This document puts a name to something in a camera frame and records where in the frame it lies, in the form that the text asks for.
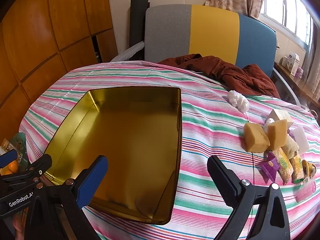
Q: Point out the black rolled mat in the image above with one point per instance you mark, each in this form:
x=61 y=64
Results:
x=137 y=22

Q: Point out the green yellow snack packet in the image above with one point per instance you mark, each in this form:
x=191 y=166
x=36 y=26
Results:
x=297 y=167
x=283 y=166

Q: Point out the glass jar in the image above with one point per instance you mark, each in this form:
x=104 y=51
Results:
x=10 y=146

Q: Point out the white foam wrap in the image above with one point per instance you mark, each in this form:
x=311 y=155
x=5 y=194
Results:
x=127 y=52

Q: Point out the beige cardboard box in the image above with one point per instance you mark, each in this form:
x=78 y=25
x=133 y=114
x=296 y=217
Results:
x=280 y=115

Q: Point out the orange fruit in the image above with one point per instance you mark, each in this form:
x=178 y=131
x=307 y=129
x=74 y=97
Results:
x=11 y=167

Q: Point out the white carton box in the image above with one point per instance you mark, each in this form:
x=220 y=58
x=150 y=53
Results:
x=291 y=63

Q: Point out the purple snack packet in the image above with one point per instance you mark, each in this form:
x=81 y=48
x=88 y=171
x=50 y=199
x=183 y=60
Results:
x=270 y=166

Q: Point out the white plastic bag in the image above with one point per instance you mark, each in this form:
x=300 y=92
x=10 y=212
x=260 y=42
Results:
x=269 y=123
x=237 y=101

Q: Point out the wooden wardrobe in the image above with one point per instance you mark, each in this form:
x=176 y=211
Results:
x=50 y=30

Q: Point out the yellow fabric pouch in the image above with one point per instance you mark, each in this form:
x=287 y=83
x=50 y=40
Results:
x=308 y=168

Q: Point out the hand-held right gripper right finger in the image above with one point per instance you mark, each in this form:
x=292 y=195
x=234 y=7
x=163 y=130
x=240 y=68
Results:
x=223 y=178

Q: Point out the purple small box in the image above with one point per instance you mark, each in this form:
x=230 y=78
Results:
x=300 y=72

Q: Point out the window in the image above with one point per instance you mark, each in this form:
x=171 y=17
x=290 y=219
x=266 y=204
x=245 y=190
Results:
x=290 y=5

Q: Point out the brown jacket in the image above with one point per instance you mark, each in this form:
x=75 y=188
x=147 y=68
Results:
x=225 y=72

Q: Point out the pink green striped tablecloth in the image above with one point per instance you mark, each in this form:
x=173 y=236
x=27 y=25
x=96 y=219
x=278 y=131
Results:
x=212 y=135

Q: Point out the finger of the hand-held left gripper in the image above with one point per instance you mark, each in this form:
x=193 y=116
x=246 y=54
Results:
x=7 y=158
x=30 y=171

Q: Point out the yellow sponge block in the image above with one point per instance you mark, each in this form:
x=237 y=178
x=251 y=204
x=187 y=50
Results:
x=277 y=133
x=255 y=138

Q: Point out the gold metal tin box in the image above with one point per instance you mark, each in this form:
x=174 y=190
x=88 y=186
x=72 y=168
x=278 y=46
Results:
x=125 y=142

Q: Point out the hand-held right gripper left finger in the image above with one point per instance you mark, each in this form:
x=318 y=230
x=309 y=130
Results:
x=93 y=180

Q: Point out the pink plastic hair roller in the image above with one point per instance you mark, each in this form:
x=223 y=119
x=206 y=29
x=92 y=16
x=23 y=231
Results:
x=307 y=191

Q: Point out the white foam sponge block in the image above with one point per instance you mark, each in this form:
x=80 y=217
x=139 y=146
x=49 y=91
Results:
x=301 y=138

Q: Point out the green plastic bag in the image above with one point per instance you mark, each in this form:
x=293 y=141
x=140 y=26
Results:
x=22 y=140

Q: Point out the small purple sachet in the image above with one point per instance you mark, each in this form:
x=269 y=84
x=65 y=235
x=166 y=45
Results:
x=290 y=132

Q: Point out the grey yellow blue chair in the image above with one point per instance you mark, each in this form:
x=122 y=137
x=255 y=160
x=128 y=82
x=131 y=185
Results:
x=212 y=30

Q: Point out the wooden side desk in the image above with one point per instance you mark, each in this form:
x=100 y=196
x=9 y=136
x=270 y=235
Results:
x=297 y=85

